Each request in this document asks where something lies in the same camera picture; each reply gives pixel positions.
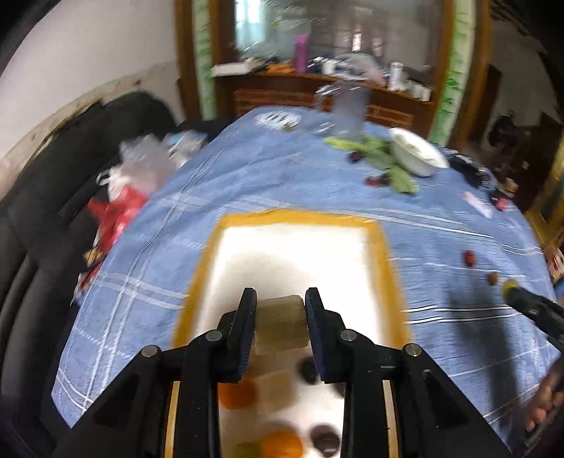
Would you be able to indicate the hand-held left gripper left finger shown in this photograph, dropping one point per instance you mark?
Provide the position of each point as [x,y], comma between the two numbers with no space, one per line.
[245,334]

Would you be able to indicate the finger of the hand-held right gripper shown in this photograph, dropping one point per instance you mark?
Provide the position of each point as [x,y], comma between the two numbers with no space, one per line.
[537,309]

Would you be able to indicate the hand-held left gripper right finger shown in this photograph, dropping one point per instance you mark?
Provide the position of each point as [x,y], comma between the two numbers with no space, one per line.
[315,334]

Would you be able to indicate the large pale peeled fruit chunk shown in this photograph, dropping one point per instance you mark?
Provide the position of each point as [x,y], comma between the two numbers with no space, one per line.
[282,326]

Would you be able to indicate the dark plum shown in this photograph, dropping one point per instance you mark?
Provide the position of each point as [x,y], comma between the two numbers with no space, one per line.
[384,179]
[308,370]
[324,436]
[356,156]

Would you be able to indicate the orange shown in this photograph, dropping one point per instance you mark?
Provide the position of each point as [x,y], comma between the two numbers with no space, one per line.
[282,444]
[238,394]

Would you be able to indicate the white foam box yellow tape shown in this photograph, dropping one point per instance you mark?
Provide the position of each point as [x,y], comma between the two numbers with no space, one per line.
[286,255]

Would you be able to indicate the person's right hand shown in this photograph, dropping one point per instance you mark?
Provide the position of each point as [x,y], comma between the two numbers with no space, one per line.
[544,396]

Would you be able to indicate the small brown fruit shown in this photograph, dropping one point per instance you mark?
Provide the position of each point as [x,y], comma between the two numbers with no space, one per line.
[493,278]

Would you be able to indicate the dark red fruit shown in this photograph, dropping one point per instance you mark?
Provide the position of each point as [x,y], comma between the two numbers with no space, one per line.
[470,258]

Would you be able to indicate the small dark bottle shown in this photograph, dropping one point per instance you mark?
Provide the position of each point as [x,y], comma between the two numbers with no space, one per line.
[506,194]

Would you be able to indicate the white strip packet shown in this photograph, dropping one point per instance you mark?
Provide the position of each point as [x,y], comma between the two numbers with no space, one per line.
[478,205]

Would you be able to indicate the black object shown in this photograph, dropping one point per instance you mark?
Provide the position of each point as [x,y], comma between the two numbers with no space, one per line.
[469,169]

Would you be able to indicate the blue plaid tablecloth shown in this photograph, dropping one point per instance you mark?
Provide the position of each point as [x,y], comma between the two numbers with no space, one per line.
[308,176]

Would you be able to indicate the small red fruit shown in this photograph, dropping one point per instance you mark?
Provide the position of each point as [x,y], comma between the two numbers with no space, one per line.
[371,181]

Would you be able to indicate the crumpled packets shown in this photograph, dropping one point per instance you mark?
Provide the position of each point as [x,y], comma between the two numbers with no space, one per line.
[83,282]

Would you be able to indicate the dark snack packet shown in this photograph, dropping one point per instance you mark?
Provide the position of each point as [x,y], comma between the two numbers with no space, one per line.
[93,256]

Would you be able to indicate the red plastic bag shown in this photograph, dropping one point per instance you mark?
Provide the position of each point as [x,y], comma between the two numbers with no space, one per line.
[116,211]

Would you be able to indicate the green leafy vegetable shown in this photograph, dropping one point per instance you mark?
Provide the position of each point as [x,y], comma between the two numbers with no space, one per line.
[379,154]

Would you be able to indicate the white bowl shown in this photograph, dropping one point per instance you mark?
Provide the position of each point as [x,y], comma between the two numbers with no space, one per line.
[416,154]

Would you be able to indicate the bluish clear plastic bag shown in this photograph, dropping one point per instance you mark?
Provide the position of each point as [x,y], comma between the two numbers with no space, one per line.
[187,141]

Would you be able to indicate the white plastic bag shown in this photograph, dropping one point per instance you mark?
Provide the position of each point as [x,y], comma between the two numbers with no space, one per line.
[112,178]

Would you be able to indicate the clear glass pitcher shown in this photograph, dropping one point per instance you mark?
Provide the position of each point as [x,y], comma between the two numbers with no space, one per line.
[350,110]

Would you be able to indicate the black leather sofa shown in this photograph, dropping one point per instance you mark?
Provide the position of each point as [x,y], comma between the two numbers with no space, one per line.
[44,220]

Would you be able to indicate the wooden cabinet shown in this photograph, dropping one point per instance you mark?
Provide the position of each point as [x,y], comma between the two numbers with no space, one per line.
[308,88]

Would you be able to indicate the white jars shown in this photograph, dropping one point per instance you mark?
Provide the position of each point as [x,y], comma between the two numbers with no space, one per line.
[418,90]

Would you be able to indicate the white flat box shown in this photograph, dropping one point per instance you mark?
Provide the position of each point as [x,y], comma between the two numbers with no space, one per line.
[233,68]

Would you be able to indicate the white tube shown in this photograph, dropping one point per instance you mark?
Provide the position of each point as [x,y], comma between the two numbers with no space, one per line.
[396,75]

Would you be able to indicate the purple bottle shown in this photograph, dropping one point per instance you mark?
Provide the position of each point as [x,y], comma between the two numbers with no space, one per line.
[301,53]

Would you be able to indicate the wall mirror bamboo frame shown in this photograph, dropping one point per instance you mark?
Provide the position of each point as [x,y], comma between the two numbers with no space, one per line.
[282,22]

